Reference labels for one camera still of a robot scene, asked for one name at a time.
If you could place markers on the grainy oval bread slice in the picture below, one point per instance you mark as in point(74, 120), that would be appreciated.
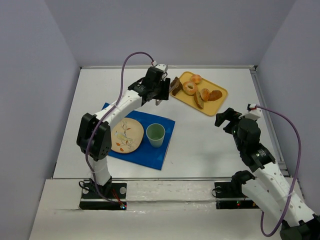
point(198, 100)

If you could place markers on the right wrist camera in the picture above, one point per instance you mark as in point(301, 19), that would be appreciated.
point(253, 112)

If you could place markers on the round pale bread roll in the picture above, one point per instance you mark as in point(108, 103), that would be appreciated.
point(197, 79)

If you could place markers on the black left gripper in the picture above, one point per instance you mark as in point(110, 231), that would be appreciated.
point(164, 89)

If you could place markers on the green plastic cup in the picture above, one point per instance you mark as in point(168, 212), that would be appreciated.
point(155, 134)

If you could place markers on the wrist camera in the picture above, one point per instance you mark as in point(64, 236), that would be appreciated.
point(253, 112)
point(162, 67)

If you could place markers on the yellow plastic tray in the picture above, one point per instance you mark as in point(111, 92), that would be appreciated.
point(210, 107)

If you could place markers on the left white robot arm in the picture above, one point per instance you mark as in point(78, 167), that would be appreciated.
point(95, 131)

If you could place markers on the dark brown oblong loaf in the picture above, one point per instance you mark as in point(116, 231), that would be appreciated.
point(215, 95)

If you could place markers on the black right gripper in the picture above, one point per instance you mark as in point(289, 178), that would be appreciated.
point(230, 121)

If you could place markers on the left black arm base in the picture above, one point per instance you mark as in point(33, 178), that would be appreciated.
point(114, 199)

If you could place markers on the sesame glazed bun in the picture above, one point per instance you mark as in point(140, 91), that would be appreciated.
point(205, 94)

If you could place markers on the sugared ring donut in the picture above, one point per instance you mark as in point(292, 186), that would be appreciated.
point(190, 88)

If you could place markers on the chocolate croissant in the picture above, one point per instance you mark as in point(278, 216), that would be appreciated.
point(175, 86)

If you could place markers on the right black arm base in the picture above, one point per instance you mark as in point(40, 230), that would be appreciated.
point(228, 199)

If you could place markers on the blue cloth placemat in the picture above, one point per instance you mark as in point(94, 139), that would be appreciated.
point(147, 155)

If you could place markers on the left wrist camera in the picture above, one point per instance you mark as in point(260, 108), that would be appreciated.
point(162, 67)

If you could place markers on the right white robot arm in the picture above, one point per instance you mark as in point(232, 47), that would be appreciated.
point(264, 182)

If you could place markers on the metal serving tongs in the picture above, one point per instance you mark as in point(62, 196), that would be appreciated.
point(158, 102)

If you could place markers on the beige floral ceramic plate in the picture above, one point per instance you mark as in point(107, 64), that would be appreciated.
point(126, 136)

